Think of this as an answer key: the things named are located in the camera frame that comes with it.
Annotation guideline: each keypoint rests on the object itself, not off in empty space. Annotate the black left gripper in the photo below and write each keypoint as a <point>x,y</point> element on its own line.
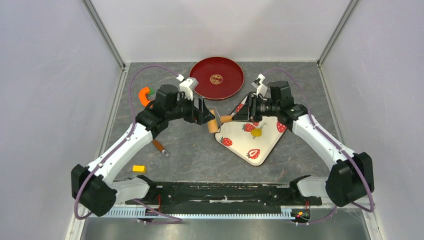
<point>201,116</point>

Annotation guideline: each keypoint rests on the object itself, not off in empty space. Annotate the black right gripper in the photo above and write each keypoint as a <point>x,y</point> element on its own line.
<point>249,110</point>

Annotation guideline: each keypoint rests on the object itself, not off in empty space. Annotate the wooden dough roller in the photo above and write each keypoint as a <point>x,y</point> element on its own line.
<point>215,124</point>

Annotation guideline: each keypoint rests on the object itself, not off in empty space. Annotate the yellow dough ball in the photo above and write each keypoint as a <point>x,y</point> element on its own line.
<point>257,132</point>

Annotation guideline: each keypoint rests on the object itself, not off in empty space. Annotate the white strawberry tray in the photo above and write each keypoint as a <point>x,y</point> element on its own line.
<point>236,137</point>

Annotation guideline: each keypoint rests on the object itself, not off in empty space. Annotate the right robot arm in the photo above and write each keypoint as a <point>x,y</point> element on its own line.
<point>351,174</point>

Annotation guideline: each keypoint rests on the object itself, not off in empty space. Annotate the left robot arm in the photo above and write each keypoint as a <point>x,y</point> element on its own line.
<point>93,185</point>

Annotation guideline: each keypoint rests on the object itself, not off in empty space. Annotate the red round plate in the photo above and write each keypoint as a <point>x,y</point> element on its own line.
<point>218,78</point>

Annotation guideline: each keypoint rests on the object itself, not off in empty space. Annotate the orange curved toy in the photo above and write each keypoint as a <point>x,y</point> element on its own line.
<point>143,96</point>

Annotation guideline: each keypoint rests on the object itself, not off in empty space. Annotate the yellow block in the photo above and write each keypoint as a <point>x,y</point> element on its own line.
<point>139,169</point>

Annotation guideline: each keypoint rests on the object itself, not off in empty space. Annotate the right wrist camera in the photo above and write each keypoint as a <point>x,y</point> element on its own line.
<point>258,83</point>

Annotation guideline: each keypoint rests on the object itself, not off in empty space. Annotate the metal scraper wooden handle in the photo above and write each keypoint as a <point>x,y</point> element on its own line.
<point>160,147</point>

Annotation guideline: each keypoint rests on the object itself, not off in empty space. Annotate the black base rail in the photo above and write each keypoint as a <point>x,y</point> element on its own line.
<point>224,197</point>

